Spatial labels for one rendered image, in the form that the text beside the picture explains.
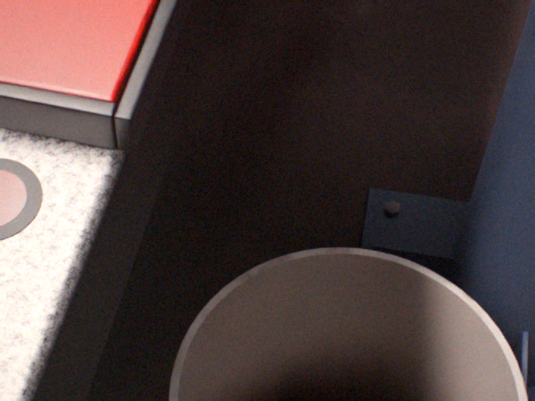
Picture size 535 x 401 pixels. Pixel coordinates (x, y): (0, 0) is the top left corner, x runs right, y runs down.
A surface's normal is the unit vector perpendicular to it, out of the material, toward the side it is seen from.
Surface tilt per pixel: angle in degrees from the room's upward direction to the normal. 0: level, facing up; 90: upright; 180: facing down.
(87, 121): 90
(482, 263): 90
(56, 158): 0
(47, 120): 90
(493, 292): 90
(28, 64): 0
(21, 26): 0
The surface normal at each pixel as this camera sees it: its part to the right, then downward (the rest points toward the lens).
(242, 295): 0.67, 0.58
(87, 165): 0.03, -0.58
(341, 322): -0.05, 0.77
